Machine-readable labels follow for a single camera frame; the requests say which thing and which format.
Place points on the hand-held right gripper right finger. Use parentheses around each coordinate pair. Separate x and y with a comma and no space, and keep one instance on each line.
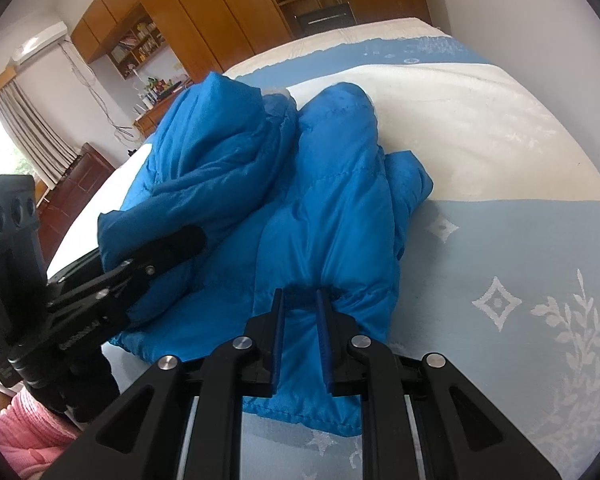
(325,345)

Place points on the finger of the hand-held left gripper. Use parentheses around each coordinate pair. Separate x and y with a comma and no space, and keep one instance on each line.
(175,247)
(125,290)

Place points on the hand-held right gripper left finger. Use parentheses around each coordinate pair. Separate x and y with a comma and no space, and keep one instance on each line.
(278,340)

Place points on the blue puffer jacket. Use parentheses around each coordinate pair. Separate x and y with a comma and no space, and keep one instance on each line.
(330,210)

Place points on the person's left hand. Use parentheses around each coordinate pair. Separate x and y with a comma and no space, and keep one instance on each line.
(95,385)

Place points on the dark wooden cabinet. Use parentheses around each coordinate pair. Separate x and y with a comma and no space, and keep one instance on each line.
(80,180)

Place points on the bright window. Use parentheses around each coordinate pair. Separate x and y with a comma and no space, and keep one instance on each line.
(0,150)

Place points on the beige curtain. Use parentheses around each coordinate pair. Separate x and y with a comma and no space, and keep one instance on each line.
(35,130)

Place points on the wooden desk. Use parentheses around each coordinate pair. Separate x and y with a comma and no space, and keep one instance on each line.
(152,115)

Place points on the pile of small desk things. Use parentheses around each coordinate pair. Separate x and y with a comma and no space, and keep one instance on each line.
(162,87)

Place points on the white air conditioner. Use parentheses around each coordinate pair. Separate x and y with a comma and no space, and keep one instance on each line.
(40,42)

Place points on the wooden bookshelf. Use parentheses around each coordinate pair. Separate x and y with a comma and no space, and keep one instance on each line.
(137,45)

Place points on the wooden wardrobe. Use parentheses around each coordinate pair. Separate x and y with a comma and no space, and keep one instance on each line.
(205,10)

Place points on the blue white printed blanket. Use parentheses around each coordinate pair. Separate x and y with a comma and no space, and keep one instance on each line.
(480,125)

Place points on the black appliance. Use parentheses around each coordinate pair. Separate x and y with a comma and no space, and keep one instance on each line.
(325,20)

